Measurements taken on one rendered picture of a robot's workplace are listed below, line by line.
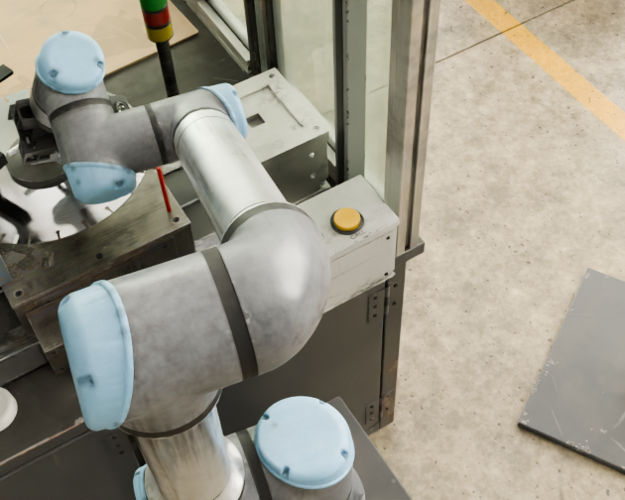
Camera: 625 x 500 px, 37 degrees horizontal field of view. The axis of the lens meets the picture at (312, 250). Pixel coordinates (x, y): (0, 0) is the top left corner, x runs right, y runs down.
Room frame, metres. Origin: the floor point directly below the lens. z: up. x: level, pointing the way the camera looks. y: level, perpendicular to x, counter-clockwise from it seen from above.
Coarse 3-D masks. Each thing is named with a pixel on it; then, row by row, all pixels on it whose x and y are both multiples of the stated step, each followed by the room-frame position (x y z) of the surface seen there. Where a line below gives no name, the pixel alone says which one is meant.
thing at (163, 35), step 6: (168, 24) 1.22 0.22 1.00; (150, 30) 1.22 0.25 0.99; (156, 30) 1.21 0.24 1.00; (162, 30) 1.22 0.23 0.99; (168, 30) 1.22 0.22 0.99; (150, 36) 1.22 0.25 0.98; (156, 36) 1.21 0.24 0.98; (162, 36) 1.21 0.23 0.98; (168, 36) 1.22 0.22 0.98; (156, 42) 1.21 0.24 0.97; (162, 42) 1.21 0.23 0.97
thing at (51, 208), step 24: (24, 96) 1.12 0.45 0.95; (0, 120) 1.07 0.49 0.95; (0, 144) 1.02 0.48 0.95; (0, 192) 0.92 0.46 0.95; (24, 192) 0.92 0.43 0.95; (48, 192) 0.91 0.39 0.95; (72, 192) 0.91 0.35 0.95; (0, 216) 0.87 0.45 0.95; (24, 216) 0.87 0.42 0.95; (48, 216) 0.87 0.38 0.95; (72, 216) 0.86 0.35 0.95; (96, 216) 0.86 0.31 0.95; (0, 240) 0.83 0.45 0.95; (24, 240) 0.82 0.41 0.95; (48, 240) 0.82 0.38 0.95
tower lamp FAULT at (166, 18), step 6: (168, 6) 1.24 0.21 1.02; (144, 12) 1.22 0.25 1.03; (156, 12) 1.22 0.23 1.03; (162, 12) 1.22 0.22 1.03; (168, 12) 1.23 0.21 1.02; (144, 18) 1.22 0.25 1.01; (150, 18) 1.22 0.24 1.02; (156, 18) 1.21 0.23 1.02; (162, 18) 1.22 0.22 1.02; (168, 18) 1.23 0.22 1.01; (150, 24) 1.22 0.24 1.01; (156, 24) 1.21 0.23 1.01; (162, 24) 1.22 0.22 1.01
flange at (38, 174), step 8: (16, 144) 1.01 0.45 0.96; (8, 160) 0.98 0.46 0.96; (16, 160) 0.97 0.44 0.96; (8, 168) 0.96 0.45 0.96; (16, 168) 0.96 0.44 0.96; (24, 168) 0.96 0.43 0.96; (32, 168) 0.95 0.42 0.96; (40, 168) 0.95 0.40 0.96; (48, 168) 0.95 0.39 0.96; (56, 168) 0.95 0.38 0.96; (16, 176) 0.94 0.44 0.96; (24, 176) 0.94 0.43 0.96; (32, 176) 0.94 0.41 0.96; (40, 176) 0.94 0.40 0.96; (48, 176) 0.94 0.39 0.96; (56, 176) 0.94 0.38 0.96; (64, 176) 0.94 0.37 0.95; (24, 184) 0.93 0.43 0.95; (32, 184) 0.93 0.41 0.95; (40, 184) 0.93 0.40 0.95; (48, 184) 0.93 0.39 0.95
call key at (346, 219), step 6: (342, 210) 0.88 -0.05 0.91; (348, 210) 0.88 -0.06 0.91; (354, 210) 0.88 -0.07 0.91; (336, 216) 0.87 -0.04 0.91; (342, 216) 0.87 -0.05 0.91; (348, 216) 0.87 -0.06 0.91; (354, 216) 0.87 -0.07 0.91; (336, 222) 0.86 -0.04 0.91; (342, 222) 0.86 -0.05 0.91; (348, 222) 0.86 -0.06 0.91; (354, 222) 0.86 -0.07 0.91; (342, 228) 0.85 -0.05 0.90; (348, 228) 0.85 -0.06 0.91; (354, 228) 0.85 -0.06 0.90
